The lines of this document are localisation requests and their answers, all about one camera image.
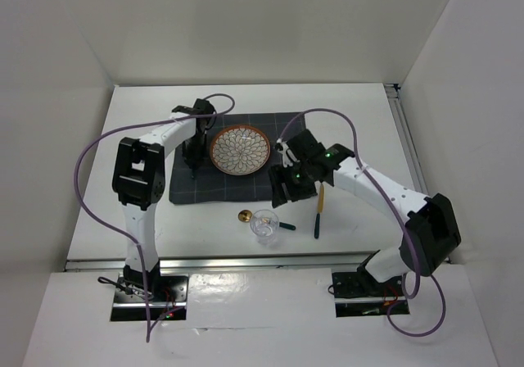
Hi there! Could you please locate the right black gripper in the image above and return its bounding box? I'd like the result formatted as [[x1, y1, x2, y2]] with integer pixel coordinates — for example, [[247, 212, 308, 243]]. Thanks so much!
[[268, 159, 317, 207]]

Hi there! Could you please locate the gold knife green handle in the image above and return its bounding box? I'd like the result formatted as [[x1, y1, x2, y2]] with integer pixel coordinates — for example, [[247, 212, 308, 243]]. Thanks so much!
[[314, 183, 325, 239]]

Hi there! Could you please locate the dark grey checked napkin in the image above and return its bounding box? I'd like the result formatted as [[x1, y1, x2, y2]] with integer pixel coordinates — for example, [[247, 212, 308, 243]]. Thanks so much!
[[169, 112, 306, 205]]

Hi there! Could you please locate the floral patterned ceramic plate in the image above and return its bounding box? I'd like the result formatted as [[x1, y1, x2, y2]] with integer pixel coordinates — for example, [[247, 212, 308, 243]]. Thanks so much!
[[209, 125, 271, 176]]

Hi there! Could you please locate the clear drinking glass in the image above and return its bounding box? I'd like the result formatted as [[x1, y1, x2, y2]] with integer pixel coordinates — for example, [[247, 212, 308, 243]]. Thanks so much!
[[249, 210, 280, 247]]

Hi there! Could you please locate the gold spoon green handle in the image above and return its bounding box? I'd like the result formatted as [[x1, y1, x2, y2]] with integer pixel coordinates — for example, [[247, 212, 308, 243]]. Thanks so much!
[[237, 210, 296, 231]]

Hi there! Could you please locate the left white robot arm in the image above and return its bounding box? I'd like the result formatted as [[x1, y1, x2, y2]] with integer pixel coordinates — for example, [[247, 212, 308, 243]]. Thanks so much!
[[112, 98, 216, 301]]

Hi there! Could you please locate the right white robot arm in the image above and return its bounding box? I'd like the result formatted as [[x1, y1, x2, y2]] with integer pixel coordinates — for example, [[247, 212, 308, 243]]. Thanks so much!
[[269, 129, 461, 295]]

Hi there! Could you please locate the aluminium right side rail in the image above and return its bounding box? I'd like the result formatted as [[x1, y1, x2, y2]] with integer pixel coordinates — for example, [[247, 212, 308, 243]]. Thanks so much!
[[384, 84, 433, 198]]

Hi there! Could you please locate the aluminium rail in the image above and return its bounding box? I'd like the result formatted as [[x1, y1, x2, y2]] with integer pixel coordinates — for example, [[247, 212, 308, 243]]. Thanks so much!
[[63, 251, 369, 270], [384, 84, 433, 198]]

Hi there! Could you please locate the aluminium front rail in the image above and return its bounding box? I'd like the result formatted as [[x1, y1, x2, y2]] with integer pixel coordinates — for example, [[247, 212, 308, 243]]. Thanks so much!
[[63, 251, 369, 270]]

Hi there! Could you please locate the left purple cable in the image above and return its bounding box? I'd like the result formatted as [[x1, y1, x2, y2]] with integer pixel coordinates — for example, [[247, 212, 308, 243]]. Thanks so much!
[[73, 93, 237, 343]]

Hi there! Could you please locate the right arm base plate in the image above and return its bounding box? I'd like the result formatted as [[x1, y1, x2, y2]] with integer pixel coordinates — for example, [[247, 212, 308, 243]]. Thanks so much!
[[327, 270, 410, 318]]

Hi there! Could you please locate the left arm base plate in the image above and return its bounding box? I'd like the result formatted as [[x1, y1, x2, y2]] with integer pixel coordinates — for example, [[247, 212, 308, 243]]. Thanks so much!
[[97, 274, 189, 322]]

